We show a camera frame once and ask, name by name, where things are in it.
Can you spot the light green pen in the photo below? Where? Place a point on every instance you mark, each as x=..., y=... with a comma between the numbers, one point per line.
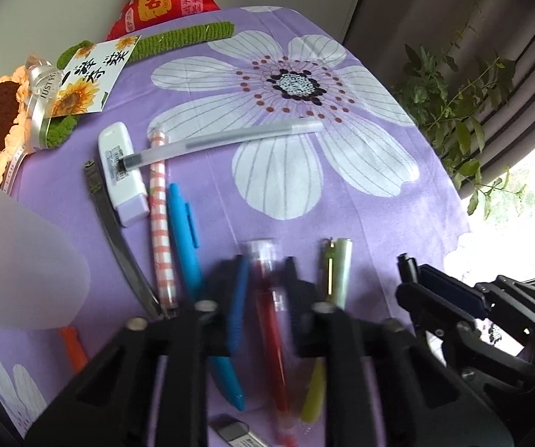
x=339, y=270

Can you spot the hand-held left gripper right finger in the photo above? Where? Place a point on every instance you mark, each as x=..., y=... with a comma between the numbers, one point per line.
x=297, y=302

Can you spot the grey pleated curtain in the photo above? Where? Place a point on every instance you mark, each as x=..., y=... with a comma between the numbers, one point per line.
x=435, y=9

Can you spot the pink checked pen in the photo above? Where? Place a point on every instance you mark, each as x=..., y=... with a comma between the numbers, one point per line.
x=159, y=223

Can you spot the red pen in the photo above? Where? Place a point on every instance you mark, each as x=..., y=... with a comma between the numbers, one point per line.
x=267, y=316

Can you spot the translucent grey gel pen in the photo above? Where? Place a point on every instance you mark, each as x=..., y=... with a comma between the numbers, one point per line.
x=225, y=142

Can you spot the white printed ribbon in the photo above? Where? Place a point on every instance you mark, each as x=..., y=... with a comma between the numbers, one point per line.
x=39, y=102

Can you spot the orange pen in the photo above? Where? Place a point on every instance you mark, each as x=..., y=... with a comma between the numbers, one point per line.
x=74, y=349

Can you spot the white eraser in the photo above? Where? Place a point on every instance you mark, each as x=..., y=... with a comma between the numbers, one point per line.
x=239, y=433

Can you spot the translucent white plastic cup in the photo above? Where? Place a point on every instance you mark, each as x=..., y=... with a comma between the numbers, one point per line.
x=16, y=260

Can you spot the blue pen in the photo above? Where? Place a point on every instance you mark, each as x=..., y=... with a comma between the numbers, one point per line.
x=181, y=242

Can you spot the green crocheted stem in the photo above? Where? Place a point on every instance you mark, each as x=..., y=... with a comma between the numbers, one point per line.
x=179, y=37

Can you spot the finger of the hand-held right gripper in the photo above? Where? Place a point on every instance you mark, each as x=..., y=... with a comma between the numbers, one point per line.
x=430, y=309
x=453, y=288

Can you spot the red triangular hanging ornament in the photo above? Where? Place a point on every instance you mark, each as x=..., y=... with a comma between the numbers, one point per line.
x=165, y=0

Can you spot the green leafy plant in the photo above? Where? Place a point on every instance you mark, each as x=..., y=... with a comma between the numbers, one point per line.
x=439, y=88

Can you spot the white sunflower card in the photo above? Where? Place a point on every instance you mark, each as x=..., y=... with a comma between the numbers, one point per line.
x=104, y=70

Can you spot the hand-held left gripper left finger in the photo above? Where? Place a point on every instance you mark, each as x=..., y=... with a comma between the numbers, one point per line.
x=237, y=307

